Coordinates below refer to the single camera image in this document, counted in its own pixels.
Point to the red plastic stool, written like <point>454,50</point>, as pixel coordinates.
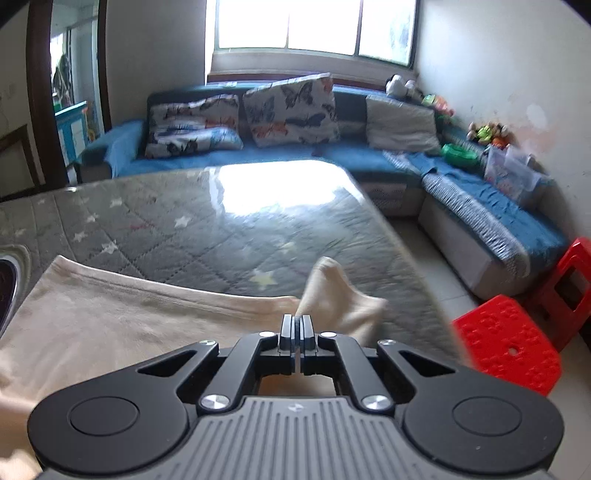
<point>563,298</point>
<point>503,341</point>

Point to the grey white plain pillow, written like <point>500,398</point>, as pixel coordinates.
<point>397,126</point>

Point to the dark wooden door frame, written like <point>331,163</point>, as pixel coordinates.
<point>38,88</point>

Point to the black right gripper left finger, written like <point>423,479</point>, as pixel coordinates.
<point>130,420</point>

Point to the colourful toy pile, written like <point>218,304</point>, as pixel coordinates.
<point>489,134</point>

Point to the round black induction cooktop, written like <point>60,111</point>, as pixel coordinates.
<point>10,284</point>

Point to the blue cabinet in doorway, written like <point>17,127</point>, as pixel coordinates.
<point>72,131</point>

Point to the blue sectional sofa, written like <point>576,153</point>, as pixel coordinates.
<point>494,245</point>

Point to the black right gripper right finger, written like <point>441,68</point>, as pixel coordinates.
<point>447,417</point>

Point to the clear plastic storage box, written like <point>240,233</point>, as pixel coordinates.
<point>514,178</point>

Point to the white plush toy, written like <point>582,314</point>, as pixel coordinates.
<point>398,88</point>

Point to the window with frame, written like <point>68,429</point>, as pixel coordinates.
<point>377,30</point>

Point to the green plastic toy bowl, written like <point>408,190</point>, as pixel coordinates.
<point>460,157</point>

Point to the beige cloth garment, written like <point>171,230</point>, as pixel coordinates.
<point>78,323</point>

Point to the far red plastic stool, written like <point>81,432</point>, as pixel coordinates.
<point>563,298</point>

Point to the grey quilted star table cover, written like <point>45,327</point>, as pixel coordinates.
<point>244,229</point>

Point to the near red plastic stool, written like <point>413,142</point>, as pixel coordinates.
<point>503,341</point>

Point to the upright butterfly print pillow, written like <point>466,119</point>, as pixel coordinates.
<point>296,111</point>

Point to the left butterfly print pillow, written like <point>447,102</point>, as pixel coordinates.
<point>187,129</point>

